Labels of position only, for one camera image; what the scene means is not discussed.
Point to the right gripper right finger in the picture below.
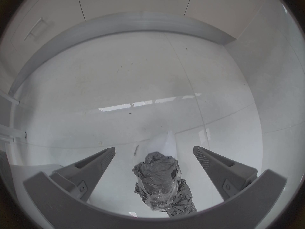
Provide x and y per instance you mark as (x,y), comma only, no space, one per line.
(221,173)

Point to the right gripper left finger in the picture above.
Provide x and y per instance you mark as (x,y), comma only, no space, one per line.
(93,166)

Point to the crumpled black plastic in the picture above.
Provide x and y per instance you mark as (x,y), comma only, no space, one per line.
(154,168)

